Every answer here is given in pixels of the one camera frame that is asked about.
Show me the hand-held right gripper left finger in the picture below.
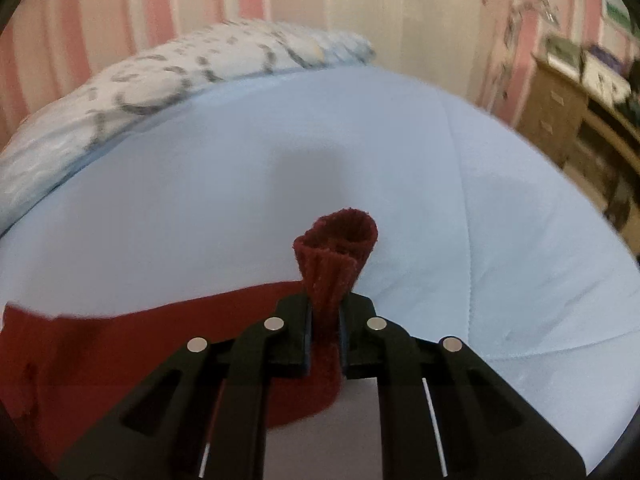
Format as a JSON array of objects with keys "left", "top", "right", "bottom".
[{"left": 57, "top": 294, "right": 314, "bottom": 480}]

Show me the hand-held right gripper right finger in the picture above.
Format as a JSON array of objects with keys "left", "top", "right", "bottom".
[{"left": 339, "top": 294, "right": 587, "bottom": 480}]

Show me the dark red knitted sweater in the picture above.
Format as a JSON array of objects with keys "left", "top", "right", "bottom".
[{"left": 0, "top": 209, "right": 379, "bottom": 467}]

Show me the light blue bed sheet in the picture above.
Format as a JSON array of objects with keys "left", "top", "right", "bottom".
[{"left": 0, "top": 64, "right": 640, "bottom": 477}]

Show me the patterned light blue pillow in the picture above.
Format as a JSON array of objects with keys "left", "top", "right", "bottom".
[{"left": 0, "top": 19, "right": 377, "bottom": 237}]

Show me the wooden drawer cabinet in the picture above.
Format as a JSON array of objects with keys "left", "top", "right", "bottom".
[
  {"left": 570, "top": 92, "right": 640, "bottom": 241},
  {"left": 515, "top": 52, "right": 592, "bottom": 167}
]

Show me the framed picture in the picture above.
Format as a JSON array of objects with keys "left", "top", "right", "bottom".
[{"left": 544, "top": 34, "right": 585, "bottom": 80}]

